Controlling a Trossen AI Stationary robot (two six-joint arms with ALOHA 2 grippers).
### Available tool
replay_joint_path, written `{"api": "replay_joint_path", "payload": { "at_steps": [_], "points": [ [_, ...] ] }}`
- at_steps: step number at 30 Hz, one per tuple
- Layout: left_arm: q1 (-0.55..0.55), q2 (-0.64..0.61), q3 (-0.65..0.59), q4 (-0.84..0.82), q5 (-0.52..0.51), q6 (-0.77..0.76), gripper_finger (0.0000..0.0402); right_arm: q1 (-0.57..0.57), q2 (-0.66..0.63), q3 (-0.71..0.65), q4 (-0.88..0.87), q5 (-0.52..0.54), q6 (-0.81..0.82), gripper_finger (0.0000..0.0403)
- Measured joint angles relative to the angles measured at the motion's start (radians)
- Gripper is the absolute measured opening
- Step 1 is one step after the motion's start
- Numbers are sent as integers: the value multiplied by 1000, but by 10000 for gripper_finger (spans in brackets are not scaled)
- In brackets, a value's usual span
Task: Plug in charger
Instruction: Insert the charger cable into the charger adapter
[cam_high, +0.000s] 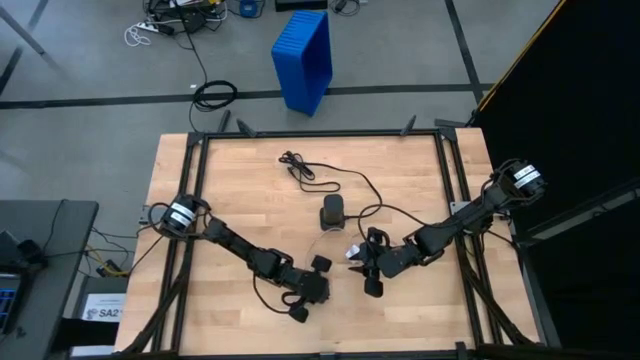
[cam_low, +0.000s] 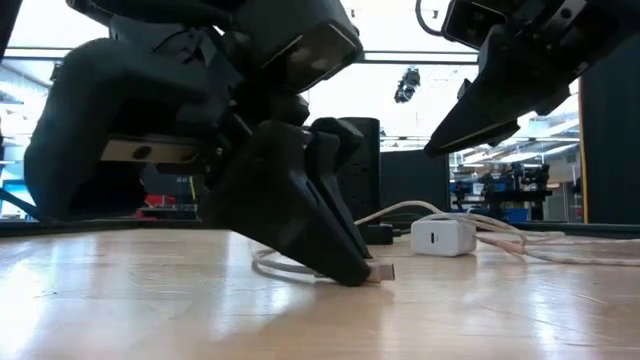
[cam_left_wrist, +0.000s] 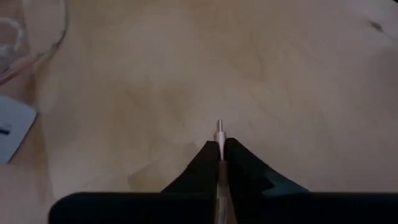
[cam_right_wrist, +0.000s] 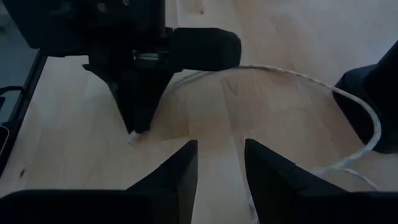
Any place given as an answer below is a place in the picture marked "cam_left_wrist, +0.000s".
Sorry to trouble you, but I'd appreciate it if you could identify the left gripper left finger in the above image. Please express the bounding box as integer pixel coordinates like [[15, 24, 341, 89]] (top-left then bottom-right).
[[49, 140, 222, 224]]

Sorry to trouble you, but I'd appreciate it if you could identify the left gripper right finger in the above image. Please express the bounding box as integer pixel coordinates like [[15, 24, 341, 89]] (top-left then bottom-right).
[[223, 138, 398, 224]]

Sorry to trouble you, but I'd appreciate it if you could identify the white charging cable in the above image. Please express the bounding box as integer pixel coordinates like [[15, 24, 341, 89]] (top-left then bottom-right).
[[0, 0, 238, 224]]

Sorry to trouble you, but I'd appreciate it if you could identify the white charger block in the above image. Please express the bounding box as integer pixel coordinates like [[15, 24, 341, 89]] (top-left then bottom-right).
[[0, 95, 38, 165]]

